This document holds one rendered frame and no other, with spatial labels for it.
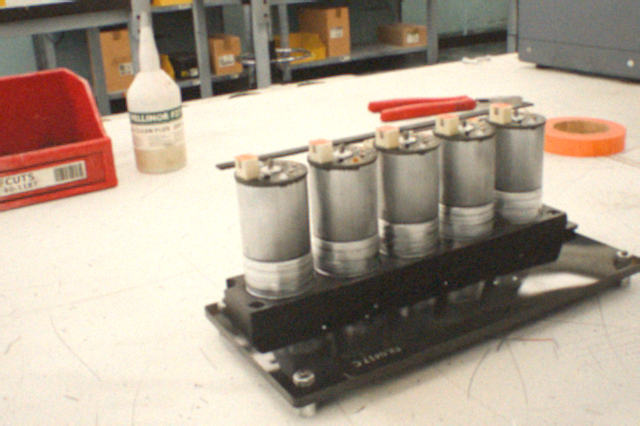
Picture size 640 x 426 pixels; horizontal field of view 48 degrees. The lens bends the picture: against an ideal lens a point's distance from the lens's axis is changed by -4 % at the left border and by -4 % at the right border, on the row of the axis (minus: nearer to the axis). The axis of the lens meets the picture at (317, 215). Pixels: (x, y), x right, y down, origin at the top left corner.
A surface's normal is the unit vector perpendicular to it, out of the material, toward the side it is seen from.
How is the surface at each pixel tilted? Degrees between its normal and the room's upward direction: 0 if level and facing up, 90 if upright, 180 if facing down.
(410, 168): 90
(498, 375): 0
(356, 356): 0
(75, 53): 90
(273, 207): 90
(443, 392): 0
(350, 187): 90
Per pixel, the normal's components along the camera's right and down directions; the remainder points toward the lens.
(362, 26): 0.50, 0.28
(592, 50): -0.82, 0.25
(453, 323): -0.06, -0.93
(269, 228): -0.04, 0.36
